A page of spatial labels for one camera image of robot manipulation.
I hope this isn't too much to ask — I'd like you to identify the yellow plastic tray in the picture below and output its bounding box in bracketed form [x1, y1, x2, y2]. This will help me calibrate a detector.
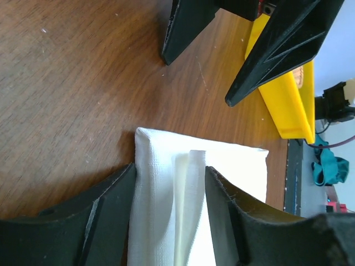
[244, 12, 316, 145]

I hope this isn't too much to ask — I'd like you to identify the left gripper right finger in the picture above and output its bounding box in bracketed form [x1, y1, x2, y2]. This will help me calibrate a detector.
[205, 167, 354, 265]

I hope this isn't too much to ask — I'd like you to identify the white cloth napkin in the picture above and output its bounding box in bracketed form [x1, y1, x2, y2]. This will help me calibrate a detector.
[128, 127, 268, 265]

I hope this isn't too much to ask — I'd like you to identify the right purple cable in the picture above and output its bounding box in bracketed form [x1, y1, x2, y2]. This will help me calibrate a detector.
[305, 121, 355, 150]

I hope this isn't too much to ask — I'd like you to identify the woven wicker basket plate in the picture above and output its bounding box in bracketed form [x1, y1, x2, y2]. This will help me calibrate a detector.
[292, 65, 304, 89]

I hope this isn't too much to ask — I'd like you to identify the teal cloth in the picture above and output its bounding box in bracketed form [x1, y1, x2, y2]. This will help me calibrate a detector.
[311, 149, 349, 186]

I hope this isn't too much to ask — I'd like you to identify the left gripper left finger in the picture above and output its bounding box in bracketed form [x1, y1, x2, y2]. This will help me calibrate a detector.
[1, 163, 136, 265]

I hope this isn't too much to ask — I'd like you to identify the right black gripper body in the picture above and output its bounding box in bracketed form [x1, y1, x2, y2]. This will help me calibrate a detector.
[216, 0, 277, 21]

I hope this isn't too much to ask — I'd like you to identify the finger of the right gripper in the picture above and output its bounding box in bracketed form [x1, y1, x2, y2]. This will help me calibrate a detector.
[161, 0, 219, 65]
[225, 0, 344, 107]

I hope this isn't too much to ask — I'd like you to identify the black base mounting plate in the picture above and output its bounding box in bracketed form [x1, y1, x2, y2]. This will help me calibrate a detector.
[283, 139, 303, 216]

